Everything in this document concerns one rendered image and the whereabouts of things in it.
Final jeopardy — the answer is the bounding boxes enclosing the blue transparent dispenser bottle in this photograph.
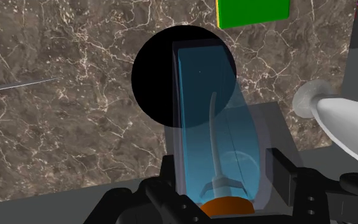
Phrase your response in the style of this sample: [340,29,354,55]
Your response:
[165,39,273,218]

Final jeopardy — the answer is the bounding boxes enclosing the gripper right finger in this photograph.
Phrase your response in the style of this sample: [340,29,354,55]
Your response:
[266,147,358,224]

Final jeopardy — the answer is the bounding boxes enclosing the green block with yellow edge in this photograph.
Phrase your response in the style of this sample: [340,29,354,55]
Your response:
[215,0,291,31]

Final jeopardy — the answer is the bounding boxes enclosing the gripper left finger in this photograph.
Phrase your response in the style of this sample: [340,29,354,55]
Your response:
[84,154,212,224]

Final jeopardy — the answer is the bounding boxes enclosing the black round disc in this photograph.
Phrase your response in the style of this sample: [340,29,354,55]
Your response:
[130,24,238,129]

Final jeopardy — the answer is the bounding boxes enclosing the thin grey rod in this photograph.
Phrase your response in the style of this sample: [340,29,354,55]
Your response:
[0,76,60,94]

